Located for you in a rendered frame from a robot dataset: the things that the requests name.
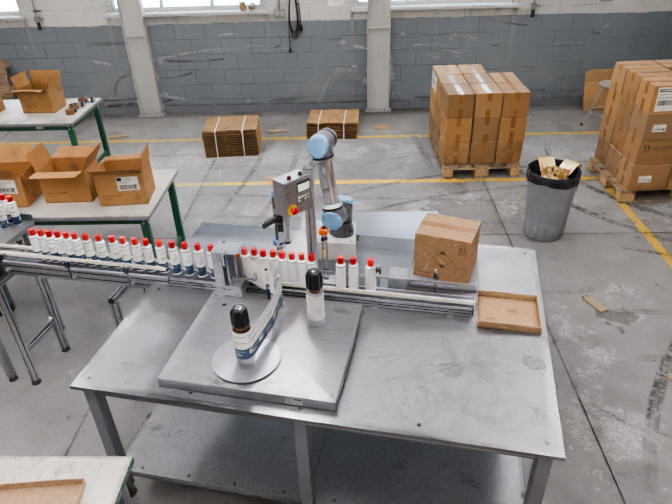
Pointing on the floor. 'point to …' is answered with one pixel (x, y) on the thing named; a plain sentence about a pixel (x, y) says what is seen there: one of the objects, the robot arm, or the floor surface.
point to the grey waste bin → (546, 211)
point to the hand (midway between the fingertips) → (278, 241)
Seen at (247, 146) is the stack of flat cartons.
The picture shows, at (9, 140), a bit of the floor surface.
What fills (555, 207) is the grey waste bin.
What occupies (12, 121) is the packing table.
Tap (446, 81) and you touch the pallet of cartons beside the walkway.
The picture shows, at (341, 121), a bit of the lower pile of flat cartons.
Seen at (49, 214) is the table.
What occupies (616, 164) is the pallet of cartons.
